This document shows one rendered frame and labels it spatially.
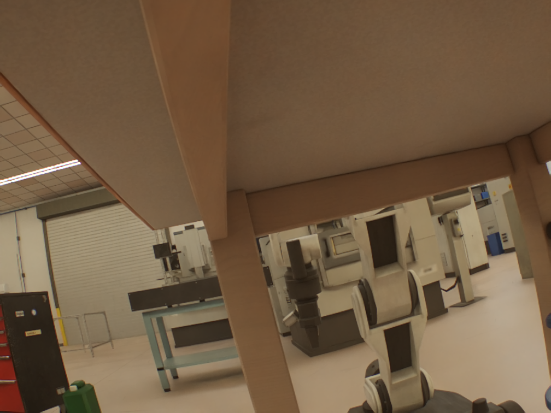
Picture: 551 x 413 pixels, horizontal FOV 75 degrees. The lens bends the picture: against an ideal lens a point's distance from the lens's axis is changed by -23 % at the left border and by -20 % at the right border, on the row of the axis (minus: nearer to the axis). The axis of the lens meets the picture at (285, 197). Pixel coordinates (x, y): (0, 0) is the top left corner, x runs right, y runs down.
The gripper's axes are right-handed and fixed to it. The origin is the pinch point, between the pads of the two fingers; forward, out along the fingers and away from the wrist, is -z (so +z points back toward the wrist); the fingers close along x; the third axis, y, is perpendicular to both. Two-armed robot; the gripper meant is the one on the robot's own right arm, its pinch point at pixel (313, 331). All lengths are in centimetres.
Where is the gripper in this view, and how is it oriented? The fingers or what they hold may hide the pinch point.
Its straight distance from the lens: 120.1
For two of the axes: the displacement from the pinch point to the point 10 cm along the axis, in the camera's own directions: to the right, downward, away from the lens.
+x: -0.6, -0.1, -10.0
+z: -2.1, -9.8, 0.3
